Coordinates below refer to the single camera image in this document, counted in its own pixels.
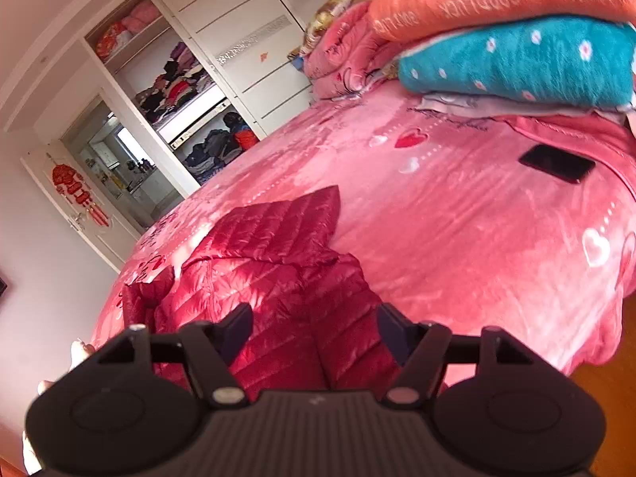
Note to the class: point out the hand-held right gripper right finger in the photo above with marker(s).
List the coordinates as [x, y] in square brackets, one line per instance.
[392, 333]

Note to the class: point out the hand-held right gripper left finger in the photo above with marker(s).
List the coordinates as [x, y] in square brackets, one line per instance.
[237, 332]

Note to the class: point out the red quilted down jacket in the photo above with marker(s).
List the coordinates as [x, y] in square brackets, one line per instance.
[298, 283]

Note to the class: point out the pile of dark clothes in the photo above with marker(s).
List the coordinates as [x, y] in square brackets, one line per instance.
[218, 146]

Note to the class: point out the pile of mixed colour clothes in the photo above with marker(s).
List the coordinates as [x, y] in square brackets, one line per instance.
[174, 84]

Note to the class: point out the pink heart print bed blanket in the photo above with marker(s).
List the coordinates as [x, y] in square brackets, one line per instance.
[447, 233]

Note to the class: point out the white door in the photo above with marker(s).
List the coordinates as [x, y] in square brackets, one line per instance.
[59, 208]

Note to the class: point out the red knot door decoration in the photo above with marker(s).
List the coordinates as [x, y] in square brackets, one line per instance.
[74, 189]

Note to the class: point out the black smartphone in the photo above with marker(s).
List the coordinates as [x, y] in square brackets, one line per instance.
[556, 163]

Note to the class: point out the white folded cloth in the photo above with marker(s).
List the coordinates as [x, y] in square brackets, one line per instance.
[457, 103]

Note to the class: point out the pink folded quilt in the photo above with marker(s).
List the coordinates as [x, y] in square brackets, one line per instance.
[343, 49]

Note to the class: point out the teal flower print folded blanket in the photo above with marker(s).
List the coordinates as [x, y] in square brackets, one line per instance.
[521, 62]

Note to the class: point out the white wardrobe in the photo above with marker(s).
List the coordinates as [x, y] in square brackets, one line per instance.
[248, 25]

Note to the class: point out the yellow patterned pillow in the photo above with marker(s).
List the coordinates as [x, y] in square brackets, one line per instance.
[328, 15]

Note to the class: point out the pink bedding on shelf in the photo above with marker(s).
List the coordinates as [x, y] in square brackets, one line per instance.
[131, 25]

